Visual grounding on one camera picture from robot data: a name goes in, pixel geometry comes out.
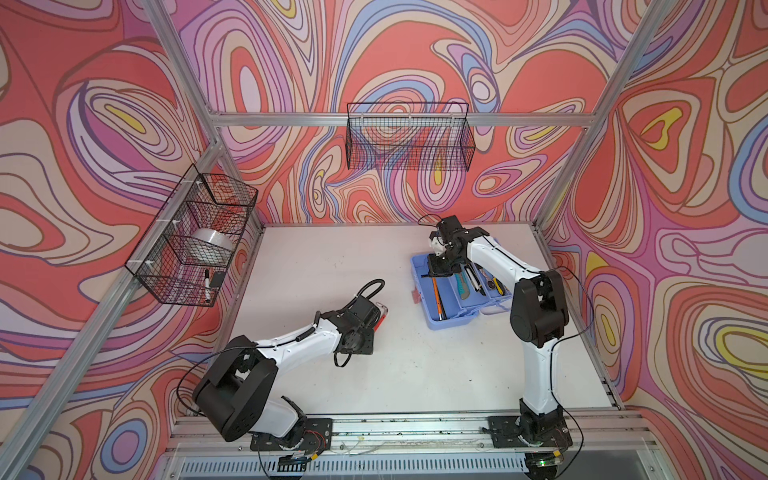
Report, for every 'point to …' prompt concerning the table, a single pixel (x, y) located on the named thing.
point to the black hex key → (442, 306)
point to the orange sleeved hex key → (437, 296)
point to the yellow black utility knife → (476, 284)
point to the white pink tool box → (456, 300)
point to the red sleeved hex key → (381, 319)
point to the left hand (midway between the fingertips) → (370, 343)
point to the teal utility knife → (463, 284)
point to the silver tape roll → (213, 239)
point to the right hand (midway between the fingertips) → (434, 278)
